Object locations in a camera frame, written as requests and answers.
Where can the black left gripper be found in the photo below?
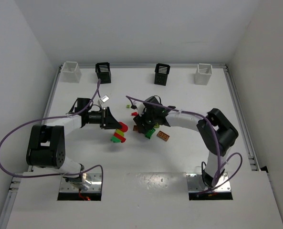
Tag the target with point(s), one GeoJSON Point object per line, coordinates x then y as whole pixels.
{"type": "Point", "coordinates": [105, 118]}

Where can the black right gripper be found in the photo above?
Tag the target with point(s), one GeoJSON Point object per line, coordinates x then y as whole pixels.
{"type": "Point", "coordinates": [142, 123]}

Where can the green rounded end lego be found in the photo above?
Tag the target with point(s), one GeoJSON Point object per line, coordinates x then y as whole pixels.
{"type": "Point", "coordinates": [114, 139]}

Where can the green long lego brick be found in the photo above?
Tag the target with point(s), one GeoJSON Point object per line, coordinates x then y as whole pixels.
{"type": "Point", "coordinates": [149, 133]}

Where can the brown long lego plate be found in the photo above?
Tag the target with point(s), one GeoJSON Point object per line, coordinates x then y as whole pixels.
{"type": "Point", "coordinates": [163, 136]}

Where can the lime rounded lego brick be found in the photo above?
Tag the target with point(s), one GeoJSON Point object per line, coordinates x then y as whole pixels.
{"type": "Point", "coordinates": [118, 131]}

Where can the tan thin lego plate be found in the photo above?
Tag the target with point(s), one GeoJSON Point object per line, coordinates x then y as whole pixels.
{"type": "Point", "coordinates": [135, 128]}

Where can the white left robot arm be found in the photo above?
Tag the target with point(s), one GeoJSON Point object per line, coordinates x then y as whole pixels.
{"type": "Point", "coordinates": [46, 146]}

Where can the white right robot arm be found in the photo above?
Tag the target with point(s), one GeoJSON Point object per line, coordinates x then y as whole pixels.
{"type": "Point", "coordinates": [216, 131]}

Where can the black bin right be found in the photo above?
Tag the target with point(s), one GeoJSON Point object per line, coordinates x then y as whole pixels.
{"type": "Point", "coordinates": [161, 74]}

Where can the black bin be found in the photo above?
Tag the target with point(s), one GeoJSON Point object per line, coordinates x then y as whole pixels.
{"type": "Point", "coordinates": [161, 74]}
{"type": "Point", "coordinates": [103, 72]}

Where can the black bin left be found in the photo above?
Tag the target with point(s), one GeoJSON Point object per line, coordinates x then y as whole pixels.
{"type": "Point", "coordinates": [103, 72]}

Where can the white bin far left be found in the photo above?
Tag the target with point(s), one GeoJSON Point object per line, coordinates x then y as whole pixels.
{"type": "Point", "coordinates": [70, 72]}

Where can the white bin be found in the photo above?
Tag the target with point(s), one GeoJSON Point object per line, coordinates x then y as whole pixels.
{"type": "Point", "coordinates": [203, 74]}
{"type": "Point", "coordinates": [70, 72]}

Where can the white bin far right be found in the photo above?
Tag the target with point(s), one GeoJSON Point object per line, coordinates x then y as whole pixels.
{"type": "Point", "coordinates": [203, 74]}

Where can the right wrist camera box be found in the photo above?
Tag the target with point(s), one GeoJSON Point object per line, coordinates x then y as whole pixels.
{"type": "Point", "coordinates": [140, 108]}

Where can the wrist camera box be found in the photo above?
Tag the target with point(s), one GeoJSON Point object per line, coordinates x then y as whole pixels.
{"type": "Point", "coordinates": [102, 100]}
{"type": "Point", "coordinates": [140, 108]}

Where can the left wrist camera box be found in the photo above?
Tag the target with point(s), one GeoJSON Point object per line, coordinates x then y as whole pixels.
{"type": "Point", "coordinates": [102, 100]}

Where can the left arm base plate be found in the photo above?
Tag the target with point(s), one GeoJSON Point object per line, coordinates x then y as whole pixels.
{"type": "Point", "coordinates": [87, 183]}

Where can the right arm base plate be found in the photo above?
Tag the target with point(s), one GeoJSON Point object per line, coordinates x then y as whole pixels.
{"type": "Point", "coordinates": [196, 183]}

